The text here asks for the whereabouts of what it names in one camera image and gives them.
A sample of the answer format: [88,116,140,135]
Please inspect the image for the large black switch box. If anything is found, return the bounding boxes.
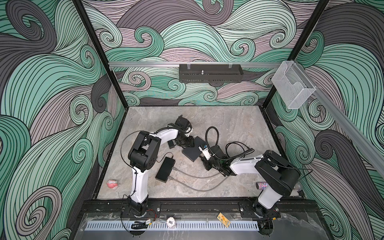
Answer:
[182,137,206,162]

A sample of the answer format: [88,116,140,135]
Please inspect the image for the black looped usb cable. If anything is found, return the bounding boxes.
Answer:
[224,141,254,160]

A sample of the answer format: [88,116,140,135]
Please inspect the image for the grey ethernet cable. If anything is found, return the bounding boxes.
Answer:
[167,175,229,193]
[172,166,221,180]

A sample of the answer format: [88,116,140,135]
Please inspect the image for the small black ribbed switch box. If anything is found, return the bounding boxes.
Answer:
[155,157,176,183]

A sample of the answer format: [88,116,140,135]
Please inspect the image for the black wall power adapter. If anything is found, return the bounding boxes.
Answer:
[167,140,176,149]

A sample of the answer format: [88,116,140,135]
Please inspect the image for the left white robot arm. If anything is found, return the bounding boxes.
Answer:
[128,126,194,216]

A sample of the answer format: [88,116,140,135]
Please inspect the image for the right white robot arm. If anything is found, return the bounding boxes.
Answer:
[200,148,301,219]

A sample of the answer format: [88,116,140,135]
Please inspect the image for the glittery microphone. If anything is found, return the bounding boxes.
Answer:
[256,182,268,191]

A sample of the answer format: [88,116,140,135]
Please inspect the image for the yellow tag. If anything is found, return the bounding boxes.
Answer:
[217,213,231,228]

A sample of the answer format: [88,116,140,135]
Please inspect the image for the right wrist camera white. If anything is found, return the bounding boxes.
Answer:
[199,145,212,161]

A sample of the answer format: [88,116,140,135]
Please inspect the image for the black perforated wall tray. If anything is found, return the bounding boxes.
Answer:
[179,64,244,85]

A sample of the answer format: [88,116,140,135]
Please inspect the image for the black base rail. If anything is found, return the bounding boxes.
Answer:
[80,197,319,219]

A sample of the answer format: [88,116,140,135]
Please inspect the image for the clear plastic wall bin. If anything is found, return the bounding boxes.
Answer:
[272,61,316,110]

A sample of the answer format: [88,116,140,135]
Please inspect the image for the aluminium wall rail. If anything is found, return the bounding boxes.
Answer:
[108,61,283,69]

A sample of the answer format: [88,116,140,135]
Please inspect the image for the white slotted cable duct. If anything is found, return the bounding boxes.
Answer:
[85,220,259,231]

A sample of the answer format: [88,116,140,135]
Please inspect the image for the black corner frame post right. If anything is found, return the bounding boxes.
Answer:
[261,0,329,110]

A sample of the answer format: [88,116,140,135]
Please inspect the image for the black corner frame post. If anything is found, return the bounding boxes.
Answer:
[261,0,329,110]
[72,0,129,112]

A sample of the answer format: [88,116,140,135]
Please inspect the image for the black corner frame post left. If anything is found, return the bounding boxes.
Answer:
[72,0,129,112]

